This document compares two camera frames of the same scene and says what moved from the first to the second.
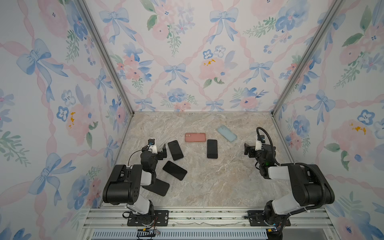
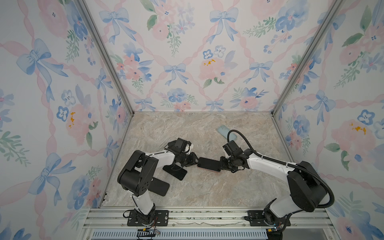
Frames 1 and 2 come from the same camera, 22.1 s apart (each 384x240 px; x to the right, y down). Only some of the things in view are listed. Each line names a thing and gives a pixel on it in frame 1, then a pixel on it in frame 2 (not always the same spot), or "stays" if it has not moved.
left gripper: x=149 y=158 -> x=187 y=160
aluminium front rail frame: x=111 y=223 stays
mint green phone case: x=227 y=133 stays
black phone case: x=158 y=186 stays
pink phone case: x=195 y=137 -> x=208 y=169
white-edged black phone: x=174 y=170 stays
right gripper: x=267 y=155 -> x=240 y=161
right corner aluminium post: x=320 y=33 stays
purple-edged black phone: x=212 y=149 -> x=209 y=163
